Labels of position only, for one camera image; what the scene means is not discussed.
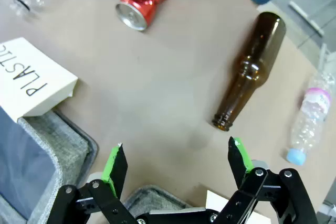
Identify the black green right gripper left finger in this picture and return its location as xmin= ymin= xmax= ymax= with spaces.
xmin=47 ymin=142 xmax=138 ymax=224

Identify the folded white card printed PLASTIC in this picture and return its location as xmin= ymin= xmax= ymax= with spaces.
xmin=0 ymin=37 xmax=79 ymax=118

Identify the small plastic bottle blue cap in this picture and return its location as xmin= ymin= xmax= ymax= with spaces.
xmin=286 ymin=70 xmax=335 ymax=166

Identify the brown glass bottle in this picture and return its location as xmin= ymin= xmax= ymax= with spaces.
xmin=211 ymin=11 xmax=287 ymax=132

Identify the grey fabric basket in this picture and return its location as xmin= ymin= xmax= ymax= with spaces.
xmin=122 ymin=185 xmax=196 ymax=216
xmin=0 ymin=105 xmax=99 ymax=224

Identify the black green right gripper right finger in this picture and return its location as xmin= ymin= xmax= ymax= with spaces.
xmin=209 ymin=136 xmax=320 ymax=224

